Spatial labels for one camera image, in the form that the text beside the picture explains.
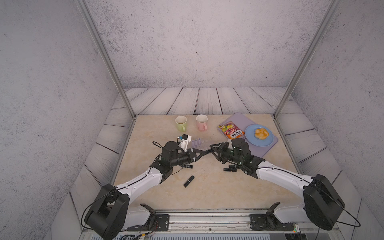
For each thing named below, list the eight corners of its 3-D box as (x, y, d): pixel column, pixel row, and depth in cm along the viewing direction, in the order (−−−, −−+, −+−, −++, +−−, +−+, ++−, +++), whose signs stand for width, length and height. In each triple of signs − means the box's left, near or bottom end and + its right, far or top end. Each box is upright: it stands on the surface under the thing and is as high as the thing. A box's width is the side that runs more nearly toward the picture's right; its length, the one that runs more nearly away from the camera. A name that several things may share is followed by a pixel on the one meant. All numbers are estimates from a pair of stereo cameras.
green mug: (175, 134, 109) (174, 126, 103) (177, 123, 116) (175, 115, 110) (186, 134, 109) (185, 126, 103) (187, 123, 116) (186, 115, 110)
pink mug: (196, 134, 109) (196, 125, 102) (196, 123, 116) (196, 114, 109) (207, 134, 109) (208, 125, 102) (206, 123, 116) (207, 114, 109)
